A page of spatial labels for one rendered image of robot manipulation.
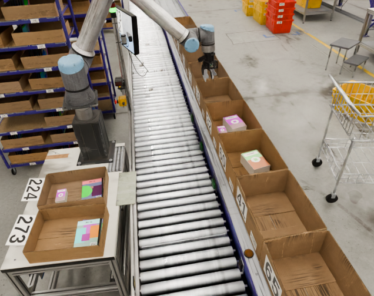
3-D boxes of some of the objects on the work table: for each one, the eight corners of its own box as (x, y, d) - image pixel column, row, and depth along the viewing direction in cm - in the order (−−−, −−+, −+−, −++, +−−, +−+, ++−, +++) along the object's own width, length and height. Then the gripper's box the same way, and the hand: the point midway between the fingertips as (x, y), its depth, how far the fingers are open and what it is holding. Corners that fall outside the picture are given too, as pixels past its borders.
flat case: (81, 204, 184) (80, 202, 183) (82, 182, 199) (82, 181, 198) (104, 199, 186) (103, 198, 185) (103, 179, 201) (103, 177, 200)
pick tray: (44, 220, 178) (38, 209, 171) (109, 214, 179) (106, 202, 173) (28, 263, 155) (21, 253, 149) (103, 256, 157) (99, 245, 151)
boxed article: (57, 206, 185) (54, 201, 182) (59, 194, 193) (57, 189, 190) (66, 204, 186) (64, 199, 183) (68, 193, 194) (66, 188, 191)
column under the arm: (76, 166, 215) (63, 128, 195) (82, 144, 236) (70, 107, 216) (113, 162, 217) (103, 124, 197) (116, 141, 237) (107, 104, 217)
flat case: (73, 251, 158) (72, 249, 157) (78, 222, 173) (77, 221, 172) (99, 248, 159) (99, 246, 158) (102, 219, 174) (102, 217, 173)
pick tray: (51, 184, 201) (46, 173, 195) (109, 177, 205) (106, 165, 199) (42, 217, 179) (36, 206, 173) (107, 208, 183) (103, 197, 177)
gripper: (205, 54, 196) (207, 85, 208) (220, 50, 201) (221, 80, 213) (197, 52, 203) (200, 82, 215) (212, 48, 207) (214, 77, 219)
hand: (208, 78), depth 215 cm, fingers open, 5 cm apart
